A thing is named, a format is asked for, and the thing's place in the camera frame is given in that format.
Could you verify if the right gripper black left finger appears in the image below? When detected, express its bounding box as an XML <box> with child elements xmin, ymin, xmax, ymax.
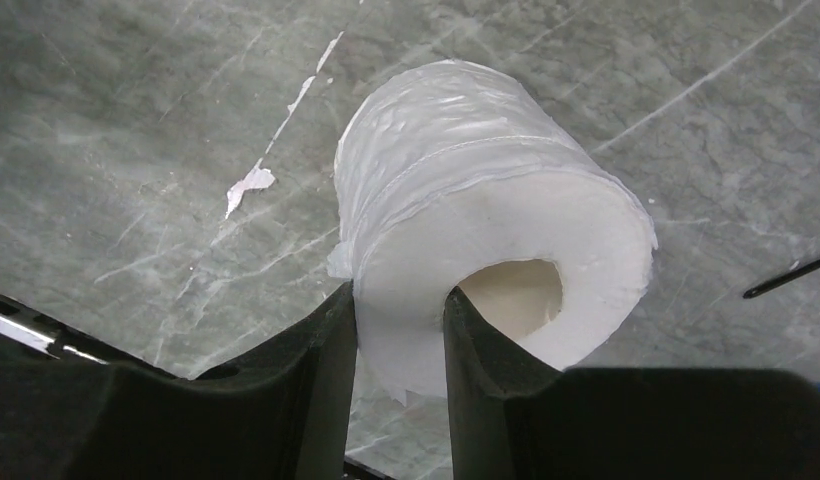
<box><xmin>0</xmin><ymin>284</ymin><xmax>357</xmax><ymax>479</ymax></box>

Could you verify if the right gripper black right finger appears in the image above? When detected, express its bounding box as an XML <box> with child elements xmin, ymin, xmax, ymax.
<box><xmin>443</xmin><ymin>289</ymin><xmax>820</xmax><ymax>479</ymax></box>

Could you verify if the plain white roll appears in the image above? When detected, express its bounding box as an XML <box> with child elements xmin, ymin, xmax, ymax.
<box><xmin>328</xmin><ymin>60</ymin><xmax>658</xmax><ymax>401</ymax></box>

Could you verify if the orange handled screwdriver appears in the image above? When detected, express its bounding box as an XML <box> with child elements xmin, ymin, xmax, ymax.
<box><xmin>742</xmin><ymin>258</ymin><xmax>820</xmax><ymax>299</ymax></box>

